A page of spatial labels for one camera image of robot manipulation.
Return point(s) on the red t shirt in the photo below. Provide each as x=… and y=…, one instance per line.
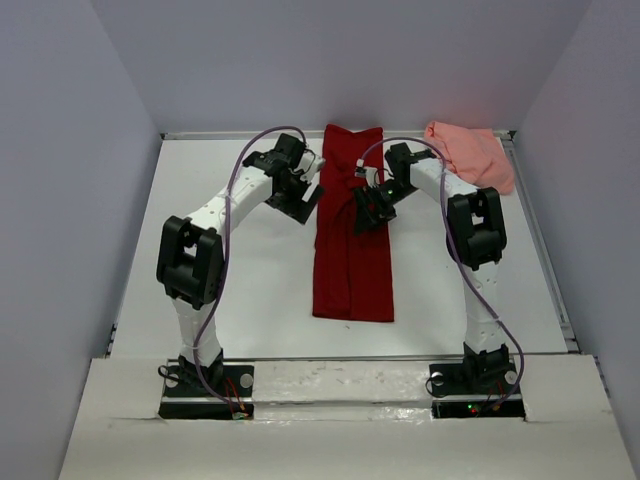
x=352, y=274

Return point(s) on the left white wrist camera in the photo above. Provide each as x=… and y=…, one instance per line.
x=310, y=165

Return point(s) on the aluminium rail back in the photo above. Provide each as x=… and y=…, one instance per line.
x=246, y=135

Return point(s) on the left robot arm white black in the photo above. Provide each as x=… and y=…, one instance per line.
x=194, y=253

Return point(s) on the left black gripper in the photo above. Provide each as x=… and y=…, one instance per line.
x=292, y=207

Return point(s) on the pink t shirt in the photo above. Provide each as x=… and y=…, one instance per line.
x=474, y=155

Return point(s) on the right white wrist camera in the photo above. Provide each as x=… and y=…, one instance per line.
x=368, y=173

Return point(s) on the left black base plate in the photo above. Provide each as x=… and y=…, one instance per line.
x=184, y=397

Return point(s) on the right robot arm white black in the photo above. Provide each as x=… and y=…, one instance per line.
x=475, y=238

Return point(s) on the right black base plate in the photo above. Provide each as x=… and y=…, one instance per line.
x=455, y=397

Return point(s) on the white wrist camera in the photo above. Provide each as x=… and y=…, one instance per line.
x=368, y=173
x=310, y=165

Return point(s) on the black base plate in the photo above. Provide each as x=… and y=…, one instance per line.
x=455, y=397
x=184, y=397

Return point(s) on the aluminium rail right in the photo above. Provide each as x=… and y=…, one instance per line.
x=571, y=342

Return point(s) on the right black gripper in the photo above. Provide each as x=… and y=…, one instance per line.
x=363, y=216

